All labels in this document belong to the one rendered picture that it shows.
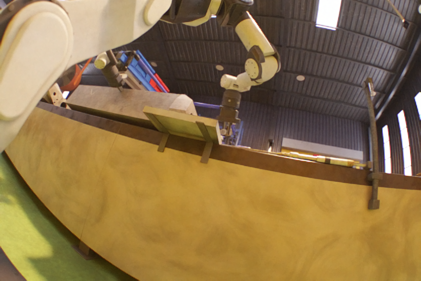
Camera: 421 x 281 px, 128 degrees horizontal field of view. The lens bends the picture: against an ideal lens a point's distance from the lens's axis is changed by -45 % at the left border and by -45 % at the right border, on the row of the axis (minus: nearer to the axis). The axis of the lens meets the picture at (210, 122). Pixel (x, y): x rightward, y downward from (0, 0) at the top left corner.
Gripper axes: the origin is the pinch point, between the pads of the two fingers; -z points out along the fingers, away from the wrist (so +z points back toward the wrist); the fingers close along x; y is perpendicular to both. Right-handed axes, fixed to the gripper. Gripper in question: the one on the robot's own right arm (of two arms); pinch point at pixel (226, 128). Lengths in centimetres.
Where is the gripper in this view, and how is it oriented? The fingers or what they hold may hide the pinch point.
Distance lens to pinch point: 94.6
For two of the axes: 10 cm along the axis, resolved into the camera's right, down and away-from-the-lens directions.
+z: 1.7, -9.9, -0.1
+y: -2.9, -0.4, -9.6
